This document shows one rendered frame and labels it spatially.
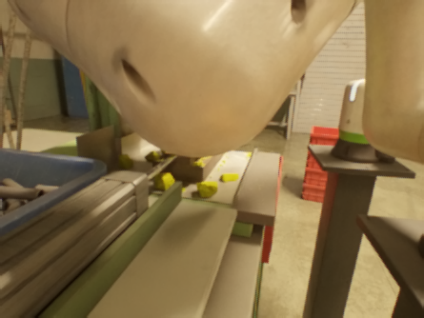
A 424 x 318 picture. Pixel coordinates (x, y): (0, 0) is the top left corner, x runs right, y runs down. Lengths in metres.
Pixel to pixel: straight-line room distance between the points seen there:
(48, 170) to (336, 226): 0.89
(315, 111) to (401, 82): 5.41
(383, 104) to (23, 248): 0.51
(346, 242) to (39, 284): 1.00
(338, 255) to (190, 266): 0.89
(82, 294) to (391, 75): 0.49
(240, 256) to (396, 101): 0.34
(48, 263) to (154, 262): 0.11
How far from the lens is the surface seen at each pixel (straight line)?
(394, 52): 0.51
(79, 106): 7.09
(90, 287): 0.25
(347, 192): 1.01
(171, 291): 0.26
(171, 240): 0.32
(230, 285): 0.34
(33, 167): 0.51
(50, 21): 0.21
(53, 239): 0.22
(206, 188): 0.41
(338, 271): 1.17
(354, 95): 0.95
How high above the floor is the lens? 1.18
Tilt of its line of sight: 18 degrees down
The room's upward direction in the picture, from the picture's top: 2 degrees clockwise
